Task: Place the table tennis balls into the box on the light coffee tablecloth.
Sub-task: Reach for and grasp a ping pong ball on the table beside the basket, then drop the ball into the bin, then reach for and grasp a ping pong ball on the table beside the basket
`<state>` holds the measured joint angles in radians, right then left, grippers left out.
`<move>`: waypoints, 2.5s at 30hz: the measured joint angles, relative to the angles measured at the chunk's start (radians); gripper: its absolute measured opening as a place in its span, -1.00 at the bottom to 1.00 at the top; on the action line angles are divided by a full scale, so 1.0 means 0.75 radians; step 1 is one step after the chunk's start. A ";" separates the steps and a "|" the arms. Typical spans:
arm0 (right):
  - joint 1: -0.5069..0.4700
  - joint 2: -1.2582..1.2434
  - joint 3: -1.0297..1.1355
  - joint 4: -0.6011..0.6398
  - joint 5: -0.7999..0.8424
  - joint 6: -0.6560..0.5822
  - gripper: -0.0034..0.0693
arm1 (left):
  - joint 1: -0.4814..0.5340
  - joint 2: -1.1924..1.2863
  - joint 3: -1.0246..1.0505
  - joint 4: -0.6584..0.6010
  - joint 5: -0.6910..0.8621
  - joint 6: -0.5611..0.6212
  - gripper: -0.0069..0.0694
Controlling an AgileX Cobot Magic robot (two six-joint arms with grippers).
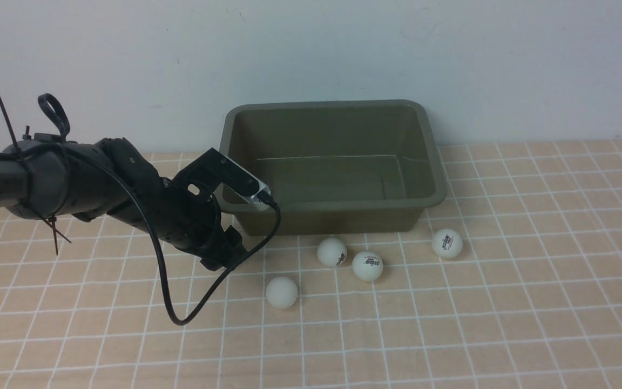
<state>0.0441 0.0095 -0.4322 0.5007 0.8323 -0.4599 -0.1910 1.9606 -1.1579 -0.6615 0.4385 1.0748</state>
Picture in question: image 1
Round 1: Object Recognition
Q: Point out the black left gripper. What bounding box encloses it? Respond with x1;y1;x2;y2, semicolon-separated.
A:
136;179;247;271

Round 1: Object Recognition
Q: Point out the plain white ping-pong ball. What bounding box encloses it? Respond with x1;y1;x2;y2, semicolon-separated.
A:
265;277;299;310

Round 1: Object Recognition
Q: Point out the white ping-pong ball logo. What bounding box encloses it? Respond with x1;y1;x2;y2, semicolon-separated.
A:
431;229;464;259
352;251;383;283
316;237;347;269

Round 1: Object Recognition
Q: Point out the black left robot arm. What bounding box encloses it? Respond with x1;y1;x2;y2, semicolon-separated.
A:
0;138;262;271

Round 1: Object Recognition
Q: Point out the black zip tie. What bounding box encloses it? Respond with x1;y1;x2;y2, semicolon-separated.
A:
0;93;72;242

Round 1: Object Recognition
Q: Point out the olive green plastic bin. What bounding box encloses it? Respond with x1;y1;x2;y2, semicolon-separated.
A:
219;99;448;236

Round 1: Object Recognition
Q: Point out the orange checkered tablecloth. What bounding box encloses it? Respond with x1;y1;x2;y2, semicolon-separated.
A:
0;140;622;388

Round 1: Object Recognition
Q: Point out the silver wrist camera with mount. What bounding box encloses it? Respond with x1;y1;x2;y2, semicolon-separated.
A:
172;148;275;210

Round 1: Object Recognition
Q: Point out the black camera cable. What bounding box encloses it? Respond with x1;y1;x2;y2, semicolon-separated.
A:
63;143;282;326

